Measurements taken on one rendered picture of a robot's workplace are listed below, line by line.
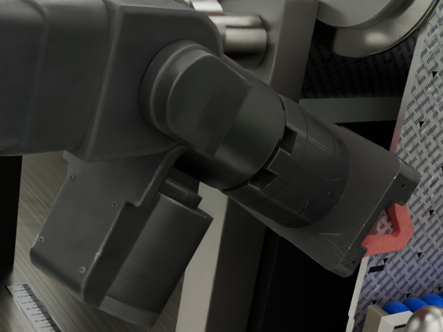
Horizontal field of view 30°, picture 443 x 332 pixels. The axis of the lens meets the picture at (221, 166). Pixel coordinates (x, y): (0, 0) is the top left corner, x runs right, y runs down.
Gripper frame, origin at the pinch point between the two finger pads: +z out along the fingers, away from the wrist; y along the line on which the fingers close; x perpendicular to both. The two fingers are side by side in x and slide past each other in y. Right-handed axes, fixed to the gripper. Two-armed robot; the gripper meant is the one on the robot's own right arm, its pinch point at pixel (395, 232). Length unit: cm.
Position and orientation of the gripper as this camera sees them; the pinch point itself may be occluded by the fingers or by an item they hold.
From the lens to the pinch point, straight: 51.2
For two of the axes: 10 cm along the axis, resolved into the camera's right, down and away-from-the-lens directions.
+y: 5.3, 3.8, -7.6
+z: 6.6, 3.8, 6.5
